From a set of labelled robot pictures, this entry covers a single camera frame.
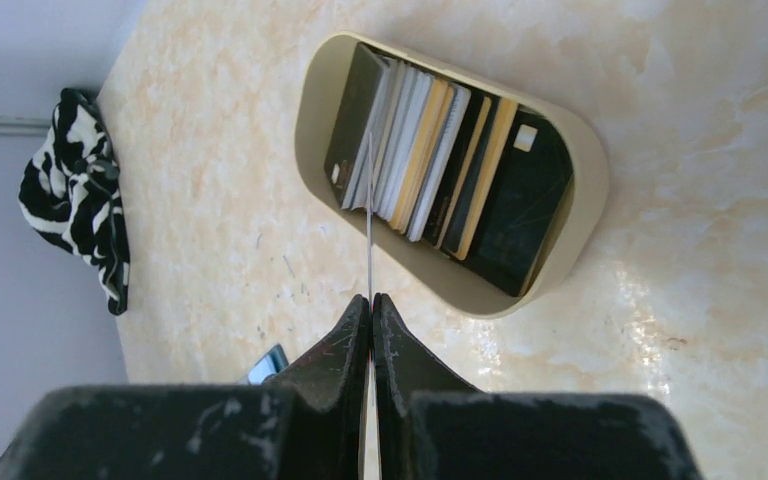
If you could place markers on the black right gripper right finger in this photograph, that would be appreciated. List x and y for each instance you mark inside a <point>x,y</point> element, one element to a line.
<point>433,424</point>

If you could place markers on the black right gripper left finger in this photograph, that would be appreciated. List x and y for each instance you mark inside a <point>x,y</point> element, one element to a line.
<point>306,422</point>

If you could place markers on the teal leather card holder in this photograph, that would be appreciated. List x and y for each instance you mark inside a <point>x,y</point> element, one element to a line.
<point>269,365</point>

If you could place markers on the silver white card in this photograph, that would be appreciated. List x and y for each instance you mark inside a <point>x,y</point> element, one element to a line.
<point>369,208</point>

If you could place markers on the beige card tray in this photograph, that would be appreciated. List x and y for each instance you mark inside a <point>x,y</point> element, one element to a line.
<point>454,284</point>

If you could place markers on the cards in tray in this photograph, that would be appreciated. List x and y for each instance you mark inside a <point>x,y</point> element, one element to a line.
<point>473,175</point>

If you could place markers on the zebra striped cloth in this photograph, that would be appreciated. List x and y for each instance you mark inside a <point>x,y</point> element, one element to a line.
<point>70,194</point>

